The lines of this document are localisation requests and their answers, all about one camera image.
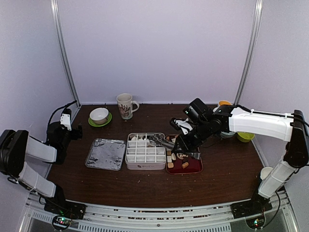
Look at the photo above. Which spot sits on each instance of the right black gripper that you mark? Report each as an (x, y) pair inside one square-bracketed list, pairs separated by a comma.
[(186, 146)]

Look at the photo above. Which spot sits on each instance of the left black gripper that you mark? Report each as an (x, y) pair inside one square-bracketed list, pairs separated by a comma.
[(75, 135)]

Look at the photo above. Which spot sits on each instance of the metal tongs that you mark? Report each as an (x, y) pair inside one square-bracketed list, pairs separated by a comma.
[(160, 141)]

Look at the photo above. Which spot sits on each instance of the metal tin lid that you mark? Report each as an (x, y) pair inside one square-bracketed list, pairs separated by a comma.
[(106, 154)]

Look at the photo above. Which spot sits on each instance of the white compartment tin box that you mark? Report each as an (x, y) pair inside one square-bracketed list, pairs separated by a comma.
[(141, 154)]

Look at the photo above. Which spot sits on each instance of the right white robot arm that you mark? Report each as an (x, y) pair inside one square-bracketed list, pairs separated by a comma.
[(203, 122)]

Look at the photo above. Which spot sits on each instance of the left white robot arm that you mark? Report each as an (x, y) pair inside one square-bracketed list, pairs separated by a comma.
[(18, 146)]

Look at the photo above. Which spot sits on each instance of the dark red chocolate tray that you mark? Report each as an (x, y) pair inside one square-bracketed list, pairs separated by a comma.
[(175, 167)]

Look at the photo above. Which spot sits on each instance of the tan cylinder chocolate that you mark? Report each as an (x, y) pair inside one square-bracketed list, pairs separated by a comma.
[(184, 165)]

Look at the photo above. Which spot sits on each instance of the green saucer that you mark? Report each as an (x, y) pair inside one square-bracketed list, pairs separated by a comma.
[(93, 124)]

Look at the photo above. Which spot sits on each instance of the white bowl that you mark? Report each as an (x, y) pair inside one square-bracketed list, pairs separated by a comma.
[(99, 115)]

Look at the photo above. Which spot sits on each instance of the light blue bowl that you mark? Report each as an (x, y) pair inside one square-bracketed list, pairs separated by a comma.
[(226, 135)]

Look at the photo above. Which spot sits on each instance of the coral pattern mug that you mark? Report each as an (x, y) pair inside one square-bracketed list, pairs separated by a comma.
[(127, 106)]

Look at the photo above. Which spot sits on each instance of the orange interior mug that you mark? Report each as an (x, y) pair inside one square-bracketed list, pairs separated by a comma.
[(223, 102)]

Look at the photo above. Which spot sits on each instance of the lime green bowl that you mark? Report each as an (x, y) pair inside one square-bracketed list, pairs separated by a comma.
[(245, 137)]

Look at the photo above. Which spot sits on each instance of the white cup near base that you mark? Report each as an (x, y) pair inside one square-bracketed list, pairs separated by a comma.
[(265, 172)]

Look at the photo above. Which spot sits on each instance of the front aluminium rail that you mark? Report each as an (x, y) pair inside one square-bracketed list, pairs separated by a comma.
[(210, 218)]

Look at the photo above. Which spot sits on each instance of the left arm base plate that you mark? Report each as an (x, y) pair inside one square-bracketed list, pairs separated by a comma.
[(71, 210)]

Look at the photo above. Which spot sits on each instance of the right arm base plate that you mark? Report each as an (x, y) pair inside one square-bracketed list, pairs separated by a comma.
[(249, 208)]

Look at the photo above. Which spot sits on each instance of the left aluminium frame post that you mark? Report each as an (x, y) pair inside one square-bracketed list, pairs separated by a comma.
[(64, 56)]

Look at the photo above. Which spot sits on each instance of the aluminium frame post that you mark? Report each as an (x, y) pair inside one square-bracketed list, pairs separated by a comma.
[(257, 18), (64, 56)]

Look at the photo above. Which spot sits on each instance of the right aluminium frame post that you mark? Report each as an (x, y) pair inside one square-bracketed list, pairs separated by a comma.
[(257, 18)]

